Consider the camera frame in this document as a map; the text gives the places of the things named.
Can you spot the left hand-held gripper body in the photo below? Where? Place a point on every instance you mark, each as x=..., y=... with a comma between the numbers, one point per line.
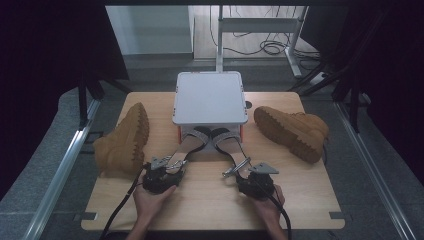
x=158, y=180

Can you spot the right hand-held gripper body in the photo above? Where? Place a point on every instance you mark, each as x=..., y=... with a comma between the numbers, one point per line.
x=260, y=185

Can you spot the tan suede boot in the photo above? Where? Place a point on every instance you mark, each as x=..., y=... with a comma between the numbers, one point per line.
x=293, y=131
x=128, y=136

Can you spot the white two-tier shoe rack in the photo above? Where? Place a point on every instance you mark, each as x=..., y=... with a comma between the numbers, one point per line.
x=210, y=100

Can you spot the person's right hand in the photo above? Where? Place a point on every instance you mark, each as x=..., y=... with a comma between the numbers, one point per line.
x=271, y=210

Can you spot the person's left hand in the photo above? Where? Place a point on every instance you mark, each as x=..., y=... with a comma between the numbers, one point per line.
x=150, y=206

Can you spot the black round table grommet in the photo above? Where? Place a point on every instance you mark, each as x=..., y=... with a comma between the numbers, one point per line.
x=248, y=104

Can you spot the black metal stand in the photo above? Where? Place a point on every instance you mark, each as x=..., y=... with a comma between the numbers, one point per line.
x=82, y=106

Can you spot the white power strip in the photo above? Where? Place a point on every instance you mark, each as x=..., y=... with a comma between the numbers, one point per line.
x=317, y=78

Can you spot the black tripod stand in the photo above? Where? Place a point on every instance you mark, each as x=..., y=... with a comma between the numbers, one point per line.
x=336, y=90

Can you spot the white cabinet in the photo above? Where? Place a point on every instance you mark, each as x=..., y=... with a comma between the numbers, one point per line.
x=150, y=30

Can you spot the black curtain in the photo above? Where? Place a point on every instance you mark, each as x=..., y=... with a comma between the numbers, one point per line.
x=400, y=66
x=40, y=66

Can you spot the aluminium rail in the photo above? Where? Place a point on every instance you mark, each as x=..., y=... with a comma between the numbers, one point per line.
x=55, y=190
x=383, y=188

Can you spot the white metal desk frame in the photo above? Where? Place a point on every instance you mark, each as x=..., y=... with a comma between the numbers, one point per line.
x=256, y=25

